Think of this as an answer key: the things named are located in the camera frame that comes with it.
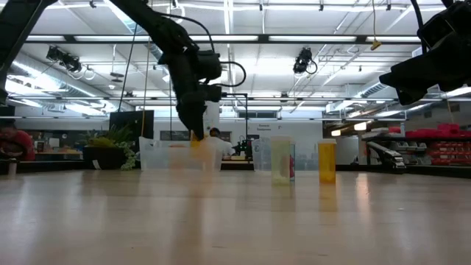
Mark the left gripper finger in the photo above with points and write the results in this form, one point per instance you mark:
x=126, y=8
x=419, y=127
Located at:
x=184, y=116
x=200, y=119

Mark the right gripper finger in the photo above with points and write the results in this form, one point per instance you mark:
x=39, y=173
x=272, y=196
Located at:
x=403, y=77
x=408, y=96

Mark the large orange pill bottle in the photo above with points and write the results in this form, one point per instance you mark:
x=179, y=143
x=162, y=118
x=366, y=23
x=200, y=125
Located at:
x=195, y=144

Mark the clear plastic bin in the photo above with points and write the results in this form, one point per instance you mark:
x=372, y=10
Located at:
x=154, y=158
x=262, y=154

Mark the small pale yellow pill bottle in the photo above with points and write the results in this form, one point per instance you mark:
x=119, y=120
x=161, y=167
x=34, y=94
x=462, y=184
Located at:
x=280, y=162

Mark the small orange pill bottle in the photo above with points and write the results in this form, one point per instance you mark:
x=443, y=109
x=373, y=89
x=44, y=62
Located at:
x=327, y=162

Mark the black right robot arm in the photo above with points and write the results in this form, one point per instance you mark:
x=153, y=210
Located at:
x=452, y=25

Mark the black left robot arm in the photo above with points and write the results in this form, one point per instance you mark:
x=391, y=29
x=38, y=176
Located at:
x=154, y=22

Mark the person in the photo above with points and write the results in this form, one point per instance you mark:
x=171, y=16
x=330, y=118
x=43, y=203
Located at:
x=222, y=145
x=20, y=145

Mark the shelf with red bins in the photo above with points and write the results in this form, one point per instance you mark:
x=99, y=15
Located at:
x=445, y=132

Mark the black panel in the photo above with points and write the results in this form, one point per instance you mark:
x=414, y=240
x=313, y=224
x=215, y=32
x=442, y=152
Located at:
x=130, y=123

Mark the potted succulent plant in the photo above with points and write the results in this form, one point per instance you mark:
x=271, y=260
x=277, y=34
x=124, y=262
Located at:
x=105, y=156

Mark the black hanging device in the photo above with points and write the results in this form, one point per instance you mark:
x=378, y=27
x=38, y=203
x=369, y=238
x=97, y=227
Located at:
x=303, y=60
x=64, y=59

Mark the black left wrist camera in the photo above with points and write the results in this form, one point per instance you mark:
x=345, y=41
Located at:
x=211, y=92

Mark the black aluminium table frame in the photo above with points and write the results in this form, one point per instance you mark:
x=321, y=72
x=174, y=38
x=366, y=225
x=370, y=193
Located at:
x=59, y=166

